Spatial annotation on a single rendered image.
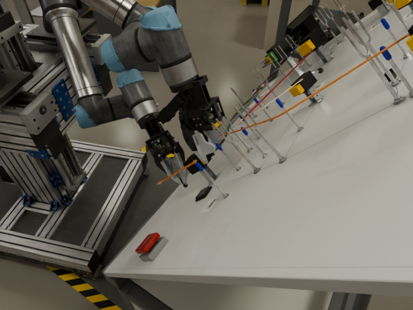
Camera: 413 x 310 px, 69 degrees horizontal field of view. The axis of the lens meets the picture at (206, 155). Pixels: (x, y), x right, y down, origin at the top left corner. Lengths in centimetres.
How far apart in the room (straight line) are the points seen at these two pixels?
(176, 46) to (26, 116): 66
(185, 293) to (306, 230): 66
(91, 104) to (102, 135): 177
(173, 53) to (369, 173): 43
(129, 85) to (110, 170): 129
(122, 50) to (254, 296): 76
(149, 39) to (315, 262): 51
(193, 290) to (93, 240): 94
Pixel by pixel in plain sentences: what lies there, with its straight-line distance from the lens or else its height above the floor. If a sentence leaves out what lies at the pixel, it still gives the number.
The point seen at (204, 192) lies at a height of 112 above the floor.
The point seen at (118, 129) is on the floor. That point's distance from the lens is 276.
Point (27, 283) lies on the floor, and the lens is 212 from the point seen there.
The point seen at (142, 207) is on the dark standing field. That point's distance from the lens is 214.
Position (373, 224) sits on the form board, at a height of 147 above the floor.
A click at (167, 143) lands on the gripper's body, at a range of 83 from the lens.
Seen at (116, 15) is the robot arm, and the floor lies 145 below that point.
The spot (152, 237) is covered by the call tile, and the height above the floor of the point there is 112.
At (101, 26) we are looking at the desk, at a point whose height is 47.
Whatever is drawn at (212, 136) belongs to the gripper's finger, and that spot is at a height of 122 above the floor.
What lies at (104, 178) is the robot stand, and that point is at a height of 21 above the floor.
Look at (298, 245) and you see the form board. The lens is 38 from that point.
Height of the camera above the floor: 173
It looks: 45 degrees down
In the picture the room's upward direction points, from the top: straight up
